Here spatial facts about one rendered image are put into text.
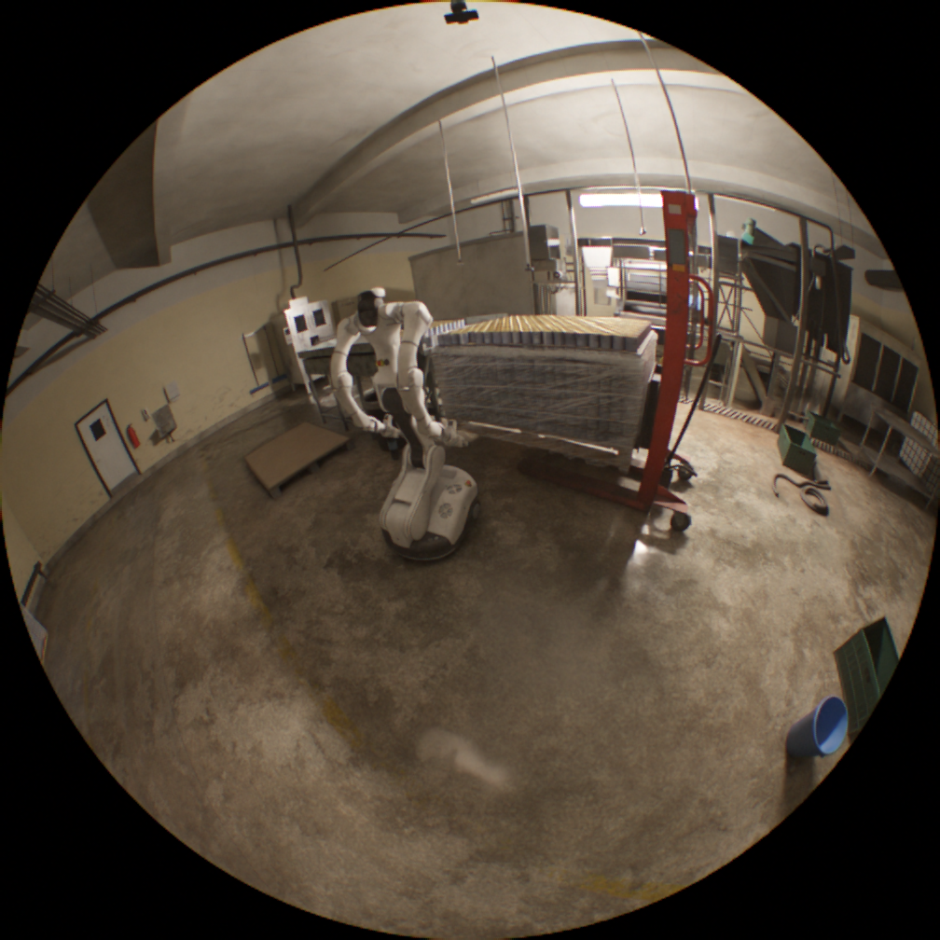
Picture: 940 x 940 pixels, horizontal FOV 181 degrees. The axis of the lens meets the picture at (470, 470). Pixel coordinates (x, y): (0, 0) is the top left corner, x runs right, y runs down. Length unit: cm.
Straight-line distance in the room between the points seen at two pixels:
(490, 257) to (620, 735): 541
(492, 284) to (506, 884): 593
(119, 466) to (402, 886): 829
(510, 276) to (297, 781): 562
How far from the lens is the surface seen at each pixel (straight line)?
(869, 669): 237
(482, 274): 517
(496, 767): 146
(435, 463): 173
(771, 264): 532
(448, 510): 178
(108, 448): 844
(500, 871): 157
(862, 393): 796
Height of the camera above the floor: 146
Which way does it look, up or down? 34 degrees down
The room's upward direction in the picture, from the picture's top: 8 degrees counter-clockwise
